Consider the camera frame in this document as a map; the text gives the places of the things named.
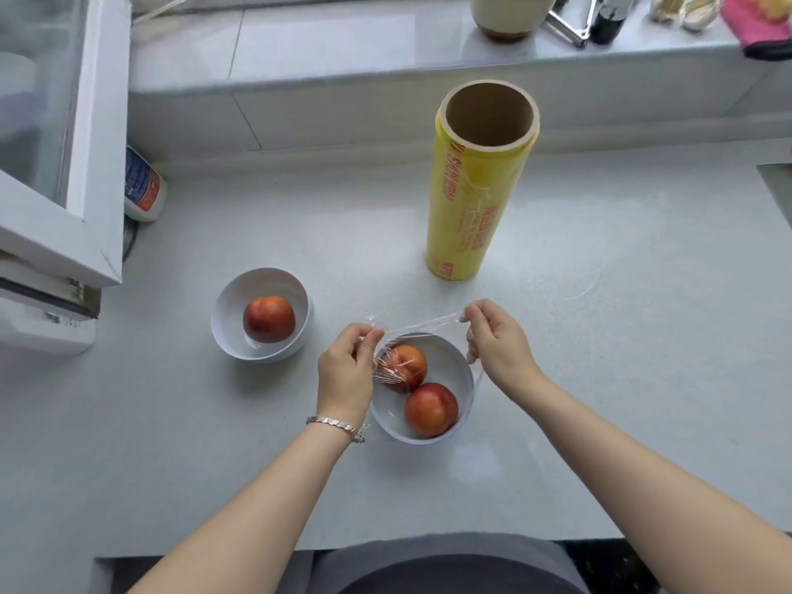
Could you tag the person's left hand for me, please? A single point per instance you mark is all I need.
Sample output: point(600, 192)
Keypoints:
point(346, 377)

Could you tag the person's right hand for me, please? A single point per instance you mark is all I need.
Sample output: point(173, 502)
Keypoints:
point(501, 349)

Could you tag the white bowl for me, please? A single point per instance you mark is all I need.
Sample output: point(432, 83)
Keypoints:
point(445, 358)
point(232, 303)

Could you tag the clear cling film sheet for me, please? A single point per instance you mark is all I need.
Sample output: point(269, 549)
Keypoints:
point(421, 324)

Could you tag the yellow plastic wrap roll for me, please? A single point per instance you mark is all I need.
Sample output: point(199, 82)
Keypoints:
point(470, 210)

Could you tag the person's right forearm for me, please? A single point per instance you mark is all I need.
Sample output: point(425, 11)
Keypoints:
point(650, 488)

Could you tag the person's left forearm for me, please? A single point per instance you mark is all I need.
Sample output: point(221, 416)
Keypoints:
point(247, 519)

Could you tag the grey shirt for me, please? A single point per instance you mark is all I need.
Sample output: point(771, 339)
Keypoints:
point(433, 556)

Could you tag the white bottle blue orange label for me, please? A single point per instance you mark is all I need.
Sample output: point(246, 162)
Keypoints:
point(143, 185)

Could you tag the white appliance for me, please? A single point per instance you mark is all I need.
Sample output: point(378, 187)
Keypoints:
point(43, 327)

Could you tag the steel sink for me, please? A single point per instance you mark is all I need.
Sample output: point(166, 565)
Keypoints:
point(779, 185)

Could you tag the metal kitchen tool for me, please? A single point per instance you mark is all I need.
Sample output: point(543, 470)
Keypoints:
point(572, 30)

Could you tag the beige ceramic pot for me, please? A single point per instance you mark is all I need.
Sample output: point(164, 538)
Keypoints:
point(513, 15)

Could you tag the black spray bottle white cap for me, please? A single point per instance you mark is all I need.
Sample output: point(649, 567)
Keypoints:
point(609, 24)

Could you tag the white open window sash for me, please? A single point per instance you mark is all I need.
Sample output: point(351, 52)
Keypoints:
point(105, 117)

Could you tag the garlic bulb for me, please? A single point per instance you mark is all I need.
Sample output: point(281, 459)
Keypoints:
point(667, 7)
point(700, 12)

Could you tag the pink cloth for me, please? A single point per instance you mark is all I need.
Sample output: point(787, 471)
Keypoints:
point(755, 33)

